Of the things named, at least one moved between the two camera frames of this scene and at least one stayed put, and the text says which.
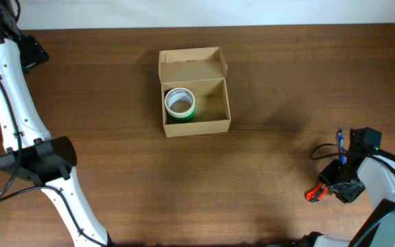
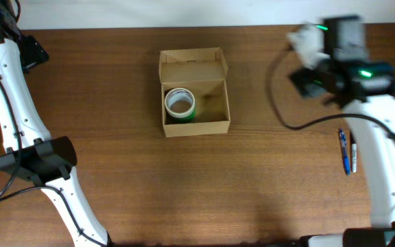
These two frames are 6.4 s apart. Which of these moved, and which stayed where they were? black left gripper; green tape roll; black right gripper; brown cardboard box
Moved: black right gripper
Stayed: black left gripper; green tape roll; brown cardboard box
